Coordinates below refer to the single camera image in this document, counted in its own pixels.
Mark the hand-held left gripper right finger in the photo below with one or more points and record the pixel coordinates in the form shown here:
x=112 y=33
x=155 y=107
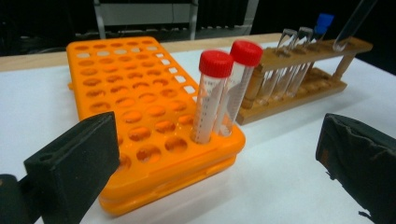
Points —
x=361 y=165

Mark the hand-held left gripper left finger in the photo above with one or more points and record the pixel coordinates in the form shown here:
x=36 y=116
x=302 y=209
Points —
x=74 y=165

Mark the orange plastic tube rack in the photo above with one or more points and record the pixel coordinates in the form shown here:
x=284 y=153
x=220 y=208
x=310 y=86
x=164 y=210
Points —
x=109 y=93

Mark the wooden test tube rack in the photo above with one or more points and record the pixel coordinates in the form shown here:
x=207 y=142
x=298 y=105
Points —
x=277 y=109

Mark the clear glass test tube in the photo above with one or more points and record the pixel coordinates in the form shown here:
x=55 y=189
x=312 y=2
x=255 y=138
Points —
x=304 y=33
x=288 y=34

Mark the red-capped plastic tube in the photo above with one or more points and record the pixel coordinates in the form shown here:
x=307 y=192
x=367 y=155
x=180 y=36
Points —
x=246 y=52
x=214 y=63

